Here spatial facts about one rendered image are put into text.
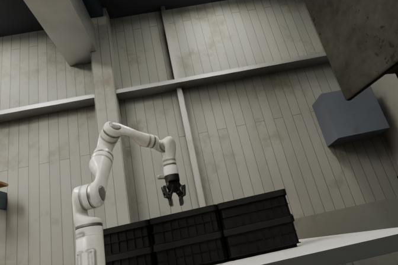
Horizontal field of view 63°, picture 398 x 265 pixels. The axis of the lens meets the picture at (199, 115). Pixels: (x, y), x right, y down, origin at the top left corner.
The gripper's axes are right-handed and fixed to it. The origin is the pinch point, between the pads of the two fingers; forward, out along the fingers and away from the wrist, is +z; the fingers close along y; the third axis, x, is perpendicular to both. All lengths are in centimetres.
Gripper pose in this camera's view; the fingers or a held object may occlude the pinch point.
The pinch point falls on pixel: (176, 203)
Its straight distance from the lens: 167.4
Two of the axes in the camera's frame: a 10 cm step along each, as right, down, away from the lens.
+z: 2.0, 9.0, -3.8
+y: 7.8, 0.9, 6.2
